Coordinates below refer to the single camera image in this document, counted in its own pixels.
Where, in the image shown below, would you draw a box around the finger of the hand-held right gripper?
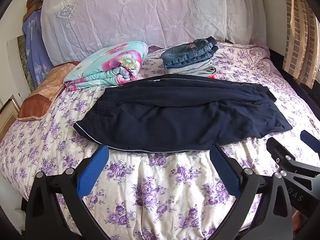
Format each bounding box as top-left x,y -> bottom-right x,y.
299,129 -> 320,153
266,137 -> 320,189

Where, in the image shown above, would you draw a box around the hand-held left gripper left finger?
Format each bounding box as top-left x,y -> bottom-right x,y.
24,145 -> 110,240

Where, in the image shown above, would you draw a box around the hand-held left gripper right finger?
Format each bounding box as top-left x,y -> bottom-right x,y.
210,144 -> 294,240

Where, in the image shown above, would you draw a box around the navy blue pants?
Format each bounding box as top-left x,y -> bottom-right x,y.
73,74 -> 293,153

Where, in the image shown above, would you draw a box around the folded grey pants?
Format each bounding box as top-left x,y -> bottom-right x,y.
164,55 -> 217,76

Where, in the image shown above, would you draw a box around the person's right hand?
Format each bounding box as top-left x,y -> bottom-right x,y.
293,210 -> 305,231

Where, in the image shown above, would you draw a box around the purple floral bedsheet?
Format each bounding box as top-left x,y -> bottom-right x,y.
0,42 -> 320,240

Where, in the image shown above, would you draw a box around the brown pillow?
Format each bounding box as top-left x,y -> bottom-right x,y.
17,61 -> 80,122

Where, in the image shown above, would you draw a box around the beige checked curtain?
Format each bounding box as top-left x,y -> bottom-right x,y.
282,0 -> 320,89

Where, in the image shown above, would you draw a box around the folded floral quilt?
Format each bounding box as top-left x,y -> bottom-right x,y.
64,41 -> 149,90

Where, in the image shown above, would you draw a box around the folded blue jeans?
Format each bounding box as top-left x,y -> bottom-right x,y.
161,36 -> 218,70

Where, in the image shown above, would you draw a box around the green patterned panel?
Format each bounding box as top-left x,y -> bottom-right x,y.
7,34 -> 34,93

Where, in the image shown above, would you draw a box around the blue patterned hanging cloth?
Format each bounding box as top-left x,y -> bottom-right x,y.
22,10 -> 54,88

